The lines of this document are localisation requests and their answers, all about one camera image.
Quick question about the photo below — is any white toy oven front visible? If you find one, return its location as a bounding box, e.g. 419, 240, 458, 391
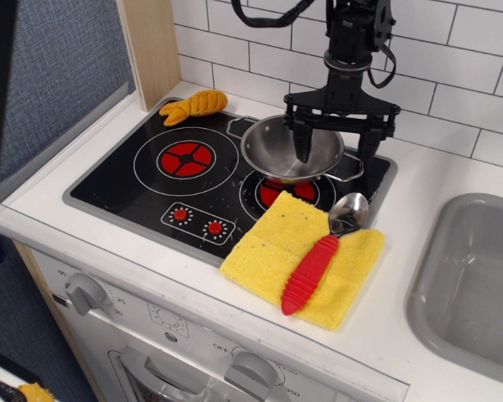
34, 252, 408, 401

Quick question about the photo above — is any yellow object at bottom left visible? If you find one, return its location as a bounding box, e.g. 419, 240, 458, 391
18, 383, 56, 402

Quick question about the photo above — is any silver metal bowl with handles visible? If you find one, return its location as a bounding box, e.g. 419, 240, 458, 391
226, 115, 364, 184

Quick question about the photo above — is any grey oven knob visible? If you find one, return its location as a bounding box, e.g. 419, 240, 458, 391
224, 352, 278, 401
65, 273, 106, 316

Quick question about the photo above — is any yellow cloth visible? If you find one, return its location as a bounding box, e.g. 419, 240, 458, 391
220, 192, 386, 331

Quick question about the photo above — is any grey right oven knob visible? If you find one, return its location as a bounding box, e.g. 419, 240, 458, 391
224, 352, 278, 401

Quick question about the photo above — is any grey sink basin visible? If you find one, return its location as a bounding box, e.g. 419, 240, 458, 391
407, 193, 503, 383

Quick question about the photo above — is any spoon with red handle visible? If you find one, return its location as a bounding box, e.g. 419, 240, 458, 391
281, 193, 369, 316

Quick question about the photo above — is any black braided cable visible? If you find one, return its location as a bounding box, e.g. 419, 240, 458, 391
0, 373, 26, 402

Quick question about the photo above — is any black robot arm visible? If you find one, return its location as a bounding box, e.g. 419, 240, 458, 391
284, 1, 401, 165

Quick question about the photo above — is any yellow plush shrimp toy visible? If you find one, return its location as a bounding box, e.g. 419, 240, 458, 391
158, 90, 228, 126

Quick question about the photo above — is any light wooden post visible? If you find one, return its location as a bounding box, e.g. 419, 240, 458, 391
116, 0, 182, 111

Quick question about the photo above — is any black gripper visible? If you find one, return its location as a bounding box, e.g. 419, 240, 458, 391
283, 62, 401, 168

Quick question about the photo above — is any black toy stove top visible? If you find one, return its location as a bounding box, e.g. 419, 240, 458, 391
64, 111, 397, 266

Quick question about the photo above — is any grey left oven knob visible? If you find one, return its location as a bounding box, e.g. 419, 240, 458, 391
65, 273, 106, 316

